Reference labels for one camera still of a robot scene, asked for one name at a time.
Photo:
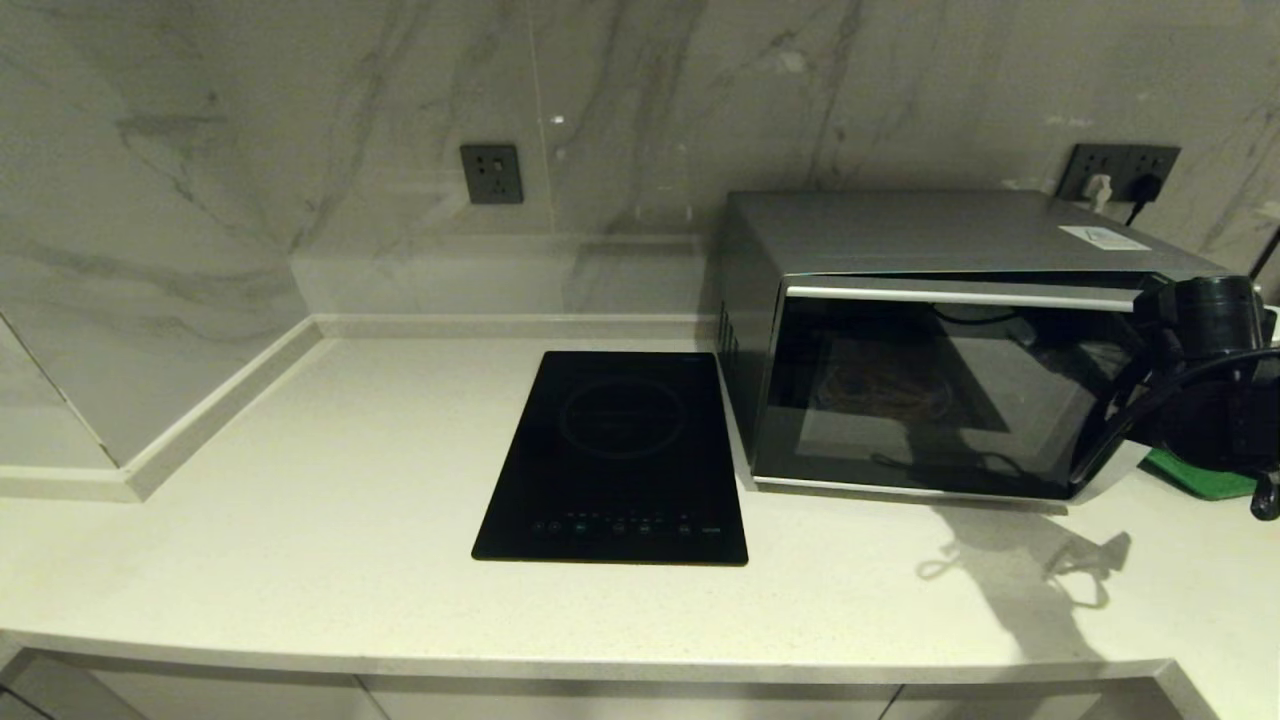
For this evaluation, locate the beige corner cabinet panel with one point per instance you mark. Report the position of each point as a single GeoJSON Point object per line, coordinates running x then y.
{"type": "Point", "coordinates": [70, 690]}

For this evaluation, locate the green plastic tray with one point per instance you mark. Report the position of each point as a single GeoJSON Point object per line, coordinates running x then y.
{"type": "Point", "coordinates": [1200, 485]}

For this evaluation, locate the large beige cabinet drawer front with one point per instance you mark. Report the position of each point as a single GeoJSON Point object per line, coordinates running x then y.
{"type": "Point", "coordinates": [550, 700]}

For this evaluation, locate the grey single wall socket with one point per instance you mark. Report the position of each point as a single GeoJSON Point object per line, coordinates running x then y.
{"type": "Point", "coordinates": [492, 174]}

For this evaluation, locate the silver microwave oven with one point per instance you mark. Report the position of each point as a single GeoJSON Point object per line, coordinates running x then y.
{"type": "Point", "coordinates": [900, 230]}

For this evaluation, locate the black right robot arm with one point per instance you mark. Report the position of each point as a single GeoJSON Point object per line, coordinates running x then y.
{"type": "Point", "coordinates": [1215, 315]}

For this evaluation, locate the grey double wall socket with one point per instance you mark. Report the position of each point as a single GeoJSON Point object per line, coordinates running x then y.
{"type": "Point", "coordinates": [1120, 165]}

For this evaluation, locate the black induction cooktop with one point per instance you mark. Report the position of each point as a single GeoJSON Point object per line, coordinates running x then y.
{"type": "Point", "coordinates": [620, 450]}

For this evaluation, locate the white power plug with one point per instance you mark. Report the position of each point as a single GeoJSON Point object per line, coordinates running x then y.
{"type": "Point", "coordinates": [1098, 190]}

